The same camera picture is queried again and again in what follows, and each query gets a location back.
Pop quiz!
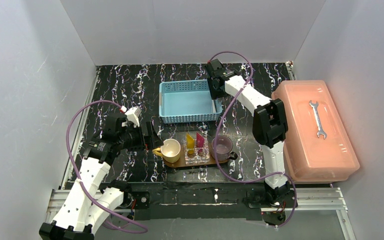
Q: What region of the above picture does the yellow mug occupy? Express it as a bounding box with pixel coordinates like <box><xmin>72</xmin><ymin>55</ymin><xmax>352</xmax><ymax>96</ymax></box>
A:
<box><xmin>152</xmin><ymin>138</ymin><xmax>181</xmax><ymax>163</ymax></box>

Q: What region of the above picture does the yellow toothpaste tube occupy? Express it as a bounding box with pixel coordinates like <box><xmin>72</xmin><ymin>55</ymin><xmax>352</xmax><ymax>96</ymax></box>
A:
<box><xmin>186</xmin><ymin>133</ymin><xmax>195</xmax><ymax>156</ymax></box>

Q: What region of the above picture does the oval wooden tray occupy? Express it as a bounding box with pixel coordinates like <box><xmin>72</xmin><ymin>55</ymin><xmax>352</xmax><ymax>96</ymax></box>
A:
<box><xmin>162</xmin><ymin>149</ymin><xmax>216</xmax><ymax>169</ymax></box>

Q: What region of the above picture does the clear textured acrylic holder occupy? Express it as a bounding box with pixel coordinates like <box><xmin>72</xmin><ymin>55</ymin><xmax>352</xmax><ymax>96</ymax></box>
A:
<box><xmin>183</xmin><ymin>133</ymin><xmax>211</xmax><ymax>166</ymax></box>

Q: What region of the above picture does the light blue plastic basket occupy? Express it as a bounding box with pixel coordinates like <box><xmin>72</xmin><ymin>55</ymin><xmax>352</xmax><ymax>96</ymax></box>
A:
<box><xmin>159</xmin><ymin>79</ymin><xmax>223</xmax><ymax>124</ymax></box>

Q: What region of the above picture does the pink toothpaste tube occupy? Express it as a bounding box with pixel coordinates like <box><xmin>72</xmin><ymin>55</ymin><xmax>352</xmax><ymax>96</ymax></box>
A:
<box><xmin>196</xmin><ymin>132</ymin><xmax>205</xmax><ymax>156</ymax></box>

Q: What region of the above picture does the purple mug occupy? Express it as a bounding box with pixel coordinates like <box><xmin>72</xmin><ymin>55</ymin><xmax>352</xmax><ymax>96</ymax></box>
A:
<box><xmin>209</xmin><ymin>135</ymin><xmax>238</xmax><ymax>162</ymax></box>

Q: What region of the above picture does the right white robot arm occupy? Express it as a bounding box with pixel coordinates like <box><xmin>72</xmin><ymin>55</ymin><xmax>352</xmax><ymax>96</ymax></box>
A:
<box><xmin>204</xmin><ymin>59</ymin><xmax>290</xmax><ymax>204</ymax></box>

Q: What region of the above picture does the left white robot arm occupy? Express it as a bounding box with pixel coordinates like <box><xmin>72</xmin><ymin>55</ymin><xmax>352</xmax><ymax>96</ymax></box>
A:
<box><xmin>39</xmin><ymin>113</ymin><xmax>163</xmax><ymax>240</ymax></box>

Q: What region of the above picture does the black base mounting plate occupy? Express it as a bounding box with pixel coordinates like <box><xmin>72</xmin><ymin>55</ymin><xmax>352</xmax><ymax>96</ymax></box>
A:
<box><xmin>89</xmin><ymin>181</ymin><xmax>298</xmax><ymax>222</ymax></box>

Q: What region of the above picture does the silver open-end wrench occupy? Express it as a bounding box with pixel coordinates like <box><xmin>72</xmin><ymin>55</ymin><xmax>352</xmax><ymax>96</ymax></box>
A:
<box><xmin>309</xmin><ymin>100</ymin><xmax>327</xmax><ymax>140</ymax></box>

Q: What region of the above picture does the pink translucent storage box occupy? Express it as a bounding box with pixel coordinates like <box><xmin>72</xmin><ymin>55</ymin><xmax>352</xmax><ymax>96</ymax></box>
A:
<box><xmin>272</xmin><ymin>80</ymin><xmax>360</xmax><ymax>184</ymax></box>

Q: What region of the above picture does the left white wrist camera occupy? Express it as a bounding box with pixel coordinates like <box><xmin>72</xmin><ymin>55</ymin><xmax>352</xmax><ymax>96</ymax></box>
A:
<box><xmin>120</xmin><ymin>106</ymin><xmax>141</xmax><ymax>128</ymax></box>

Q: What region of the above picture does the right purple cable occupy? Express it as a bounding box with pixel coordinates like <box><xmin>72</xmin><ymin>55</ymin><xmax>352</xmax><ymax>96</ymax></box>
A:
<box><xmin>207</xmin><ymin>51</ymin><xmax>298</xmax><ymax>229</ymax></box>

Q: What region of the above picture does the purple cable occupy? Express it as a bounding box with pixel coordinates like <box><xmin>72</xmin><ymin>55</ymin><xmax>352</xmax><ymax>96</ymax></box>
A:
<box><xmin>66</xmin><ymin>99</ymin><xmax>149</xmax><ymax>235</ymax></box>
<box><xmin>207</xmin><ymin>51</ymin><xmax>298</xmax><ymax>229</ymax></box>

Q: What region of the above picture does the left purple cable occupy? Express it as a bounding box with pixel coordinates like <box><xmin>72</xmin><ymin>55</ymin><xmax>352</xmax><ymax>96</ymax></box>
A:
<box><xmin>66</xmin><ymin>99</ymin><xmax>149</xmax><ymax>235</ymax></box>

